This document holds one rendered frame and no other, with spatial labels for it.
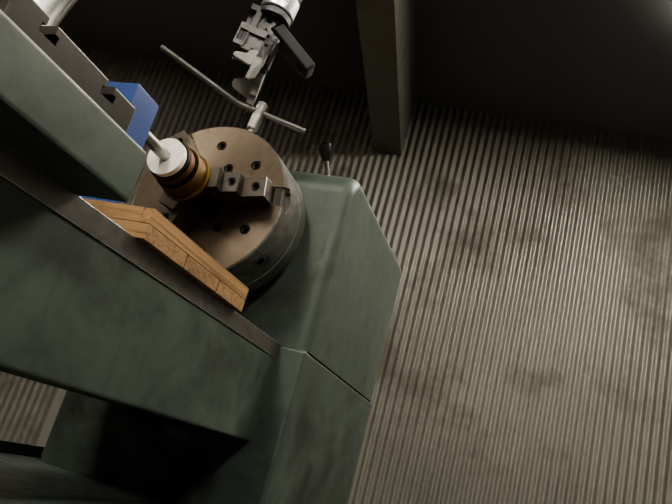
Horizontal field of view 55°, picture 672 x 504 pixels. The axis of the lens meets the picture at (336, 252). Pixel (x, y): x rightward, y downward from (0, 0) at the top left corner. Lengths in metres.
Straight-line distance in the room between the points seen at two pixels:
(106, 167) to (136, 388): 0.33
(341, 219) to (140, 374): 0.60
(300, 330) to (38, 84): 0.79
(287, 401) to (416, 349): 3.03
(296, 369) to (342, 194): 0.37
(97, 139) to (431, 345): 3.70
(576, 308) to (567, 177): 0.92
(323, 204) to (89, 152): 0.77
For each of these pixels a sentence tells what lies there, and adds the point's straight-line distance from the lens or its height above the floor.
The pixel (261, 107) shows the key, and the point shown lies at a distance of 1.36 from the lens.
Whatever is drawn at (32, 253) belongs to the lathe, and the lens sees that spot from 0.70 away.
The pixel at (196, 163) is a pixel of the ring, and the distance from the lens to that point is 1.15.
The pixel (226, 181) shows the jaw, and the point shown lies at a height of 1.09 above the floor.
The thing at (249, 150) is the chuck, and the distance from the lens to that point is 1.27.
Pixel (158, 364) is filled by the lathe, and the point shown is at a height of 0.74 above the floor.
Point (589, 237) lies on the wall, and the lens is 4.58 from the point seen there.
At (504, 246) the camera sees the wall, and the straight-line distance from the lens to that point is 4.45.
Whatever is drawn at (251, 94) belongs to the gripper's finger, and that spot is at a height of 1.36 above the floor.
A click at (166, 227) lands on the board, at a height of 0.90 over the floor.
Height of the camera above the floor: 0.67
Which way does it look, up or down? 18 degrees up
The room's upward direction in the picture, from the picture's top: 16 degrees clockwise
